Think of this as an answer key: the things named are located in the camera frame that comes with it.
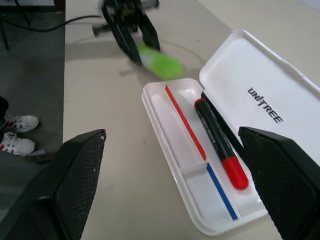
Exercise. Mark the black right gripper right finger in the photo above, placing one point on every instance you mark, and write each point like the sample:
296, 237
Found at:
287, 180

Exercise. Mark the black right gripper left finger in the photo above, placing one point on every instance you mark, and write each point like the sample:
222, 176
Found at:
62, 190

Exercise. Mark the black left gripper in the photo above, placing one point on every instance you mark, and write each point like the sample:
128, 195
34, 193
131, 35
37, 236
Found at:
125, 11

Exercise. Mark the green marker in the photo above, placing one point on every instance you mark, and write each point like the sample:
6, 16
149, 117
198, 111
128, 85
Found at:
163, 65

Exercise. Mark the red capped black marker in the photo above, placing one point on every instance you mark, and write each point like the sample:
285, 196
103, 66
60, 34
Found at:
213, 131

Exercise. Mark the white hinged pencil case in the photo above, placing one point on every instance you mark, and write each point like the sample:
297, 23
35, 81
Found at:
175, 140

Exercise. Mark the dark ribbed cylinder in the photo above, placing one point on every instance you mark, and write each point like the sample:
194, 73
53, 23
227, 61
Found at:
100, 29

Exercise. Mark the white sneaker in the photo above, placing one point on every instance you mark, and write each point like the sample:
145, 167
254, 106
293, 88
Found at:
21, 123
17, 146

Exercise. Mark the dark trouser leg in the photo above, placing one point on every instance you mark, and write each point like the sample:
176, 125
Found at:
3, 107

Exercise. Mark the black metal stand legs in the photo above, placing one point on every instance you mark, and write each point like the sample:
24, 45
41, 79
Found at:
6, 32

